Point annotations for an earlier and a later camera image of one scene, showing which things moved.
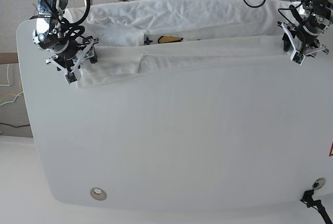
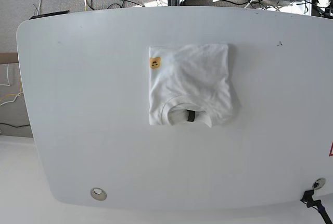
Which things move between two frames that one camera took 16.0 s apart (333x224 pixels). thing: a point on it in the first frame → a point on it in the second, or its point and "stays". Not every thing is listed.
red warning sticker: x=331 y=153 stays
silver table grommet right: x=319 y=183 stays
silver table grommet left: x=98 y=194 stays
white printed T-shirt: x=132 y=37 → x=190 y=84
